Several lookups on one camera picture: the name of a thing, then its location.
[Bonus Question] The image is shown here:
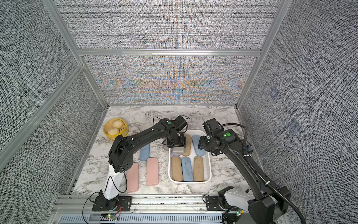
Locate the white steamed bun front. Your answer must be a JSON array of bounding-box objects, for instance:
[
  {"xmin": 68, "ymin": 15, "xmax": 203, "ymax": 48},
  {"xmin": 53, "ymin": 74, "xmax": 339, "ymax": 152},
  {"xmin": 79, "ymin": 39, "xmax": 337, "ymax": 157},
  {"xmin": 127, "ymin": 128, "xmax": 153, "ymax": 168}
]
[{"xmin": 107, "ymin": 127, "xmax": 120, "ymax": 136}]

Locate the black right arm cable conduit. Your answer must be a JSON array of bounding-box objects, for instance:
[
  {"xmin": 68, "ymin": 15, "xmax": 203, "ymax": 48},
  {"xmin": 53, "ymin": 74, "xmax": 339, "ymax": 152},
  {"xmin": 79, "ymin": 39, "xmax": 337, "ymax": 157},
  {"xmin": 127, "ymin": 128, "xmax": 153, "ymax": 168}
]
[{"xmin": 222, "ymin": 123, "xmax": 307, "ymax": 224}]

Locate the yellow bamboo steamer basket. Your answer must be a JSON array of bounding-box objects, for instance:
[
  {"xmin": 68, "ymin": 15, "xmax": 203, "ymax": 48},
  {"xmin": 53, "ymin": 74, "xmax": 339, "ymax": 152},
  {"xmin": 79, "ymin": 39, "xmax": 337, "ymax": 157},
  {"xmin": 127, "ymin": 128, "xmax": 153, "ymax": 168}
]
[{"xmin": 103, "ymin": 118, "xmax": 129, "ymax": 141}]

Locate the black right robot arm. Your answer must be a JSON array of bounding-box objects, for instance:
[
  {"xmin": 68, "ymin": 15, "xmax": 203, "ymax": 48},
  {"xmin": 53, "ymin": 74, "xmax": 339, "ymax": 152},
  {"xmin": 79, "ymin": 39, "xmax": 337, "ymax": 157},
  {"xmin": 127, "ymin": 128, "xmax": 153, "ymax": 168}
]
[{"xmin": 198, "ymin": 119, "xmax": 291, "ymax": 224}]

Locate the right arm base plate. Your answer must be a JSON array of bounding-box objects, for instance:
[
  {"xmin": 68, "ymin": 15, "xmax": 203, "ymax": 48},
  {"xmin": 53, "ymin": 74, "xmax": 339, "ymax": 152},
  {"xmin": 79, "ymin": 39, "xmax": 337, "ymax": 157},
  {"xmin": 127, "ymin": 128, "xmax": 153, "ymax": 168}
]
[{"xmin": 202, "ymin": 195, "xmax": 225, "ymax": 211}]

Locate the grey-beige rectangular glasses case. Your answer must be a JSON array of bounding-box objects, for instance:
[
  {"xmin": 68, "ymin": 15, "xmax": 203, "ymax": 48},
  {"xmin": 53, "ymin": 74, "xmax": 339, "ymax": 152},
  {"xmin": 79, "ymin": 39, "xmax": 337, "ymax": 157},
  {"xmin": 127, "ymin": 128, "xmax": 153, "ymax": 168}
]
[{"xmin": 172, "ymin": 147, "xmax": 185, "ymax": 156}]

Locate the light blue case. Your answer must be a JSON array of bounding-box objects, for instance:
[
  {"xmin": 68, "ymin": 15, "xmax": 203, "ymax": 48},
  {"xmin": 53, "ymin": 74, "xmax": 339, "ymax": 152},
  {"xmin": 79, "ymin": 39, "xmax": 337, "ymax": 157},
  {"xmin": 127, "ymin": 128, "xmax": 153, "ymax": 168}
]
[
  {"xmin": 181, "ymin": 157, "xmax": 194, "ymax": 182},
  {"xmin": 139, "ymin": 144, "xmax": 150, "ymax": 161},
  {"xmin": 192, "ymin": 135, "xmax": 206, "ymax": 156}
]

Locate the pink glasses case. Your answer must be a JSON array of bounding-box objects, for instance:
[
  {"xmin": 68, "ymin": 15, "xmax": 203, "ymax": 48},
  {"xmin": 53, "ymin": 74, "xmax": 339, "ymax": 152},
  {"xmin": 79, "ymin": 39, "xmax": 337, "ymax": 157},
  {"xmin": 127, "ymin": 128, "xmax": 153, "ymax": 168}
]
[
  {"xmin": 146, "ymin": 157, "xmax": 159, "ymax": 186},
  {"xmin": 126, "ymin": 163, "xmax": 139, "ymax": 193}
]

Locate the tan glasses case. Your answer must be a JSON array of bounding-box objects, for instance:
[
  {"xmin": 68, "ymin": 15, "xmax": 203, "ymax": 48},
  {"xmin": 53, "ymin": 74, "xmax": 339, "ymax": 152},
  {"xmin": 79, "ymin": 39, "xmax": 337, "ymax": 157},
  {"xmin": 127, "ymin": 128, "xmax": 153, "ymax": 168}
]
[
  {"xmin": 182, "ymin": 134, "xmax": 192, "ymax": 156},
  {"xmin": 171, "ymin": 156, "xmax": 183, "ymax": 182},
  {"xmin": 193, "ymin": 156, "xmax": 204, "ymax": 182}
]

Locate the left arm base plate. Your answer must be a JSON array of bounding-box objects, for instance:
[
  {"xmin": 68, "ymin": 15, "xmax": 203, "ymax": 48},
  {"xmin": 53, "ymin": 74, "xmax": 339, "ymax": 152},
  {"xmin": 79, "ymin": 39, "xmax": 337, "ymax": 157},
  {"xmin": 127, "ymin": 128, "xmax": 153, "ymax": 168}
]
[{"xmin": 92, "ymin": 196, "xmax": 133, "ymax": 211}]

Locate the white steamed bun back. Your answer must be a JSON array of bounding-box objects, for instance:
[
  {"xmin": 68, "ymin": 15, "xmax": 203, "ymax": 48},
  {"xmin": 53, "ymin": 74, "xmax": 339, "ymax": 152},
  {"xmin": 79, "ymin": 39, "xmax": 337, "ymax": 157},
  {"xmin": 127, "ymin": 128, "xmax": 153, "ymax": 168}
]
[{"xmin": 112, "ymin": 119, "xmax": 123, "ymax": 129}]

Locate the white steamed bun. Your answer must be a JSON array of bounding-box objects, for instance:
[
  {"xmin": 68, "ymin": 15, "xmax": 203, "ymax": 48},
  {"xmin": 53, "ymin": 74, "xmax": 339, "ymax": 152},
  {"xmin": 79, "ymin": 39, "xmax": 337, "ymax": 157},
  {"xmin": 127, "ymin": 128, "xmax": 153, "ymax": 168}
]
[
  {"xmin": 112, "ymin": 119, "xmax": 123, "ymax": 129},
  {"xmin": 107, "ymin": 127, "xmax": 120, "ymax": 136}
]

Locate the white plastic storage tray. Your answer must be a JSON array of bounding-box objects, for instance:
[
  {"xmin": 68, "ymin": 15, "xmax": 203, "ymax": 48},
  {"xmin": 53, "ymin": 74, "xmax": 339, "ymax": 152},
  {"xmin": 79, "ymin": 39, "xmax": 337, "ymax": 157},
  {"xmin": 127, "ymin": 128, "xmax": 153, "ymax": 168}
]
[{"xmin": 168, "ymin": 130, "xmax": 212, "ymax": 184}]

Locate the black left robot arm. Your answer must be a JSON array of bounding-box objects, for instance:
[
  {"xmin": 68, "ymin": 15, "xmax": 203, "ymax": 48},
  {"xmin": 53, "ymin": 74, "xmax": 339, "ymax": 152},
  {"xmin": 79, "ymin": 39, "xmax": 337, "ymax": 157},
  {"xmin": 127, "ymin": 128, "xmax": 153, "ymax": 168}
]
[{"xmin": 89, "ymin": 115, "xmax": 188, "ymax": 212}]

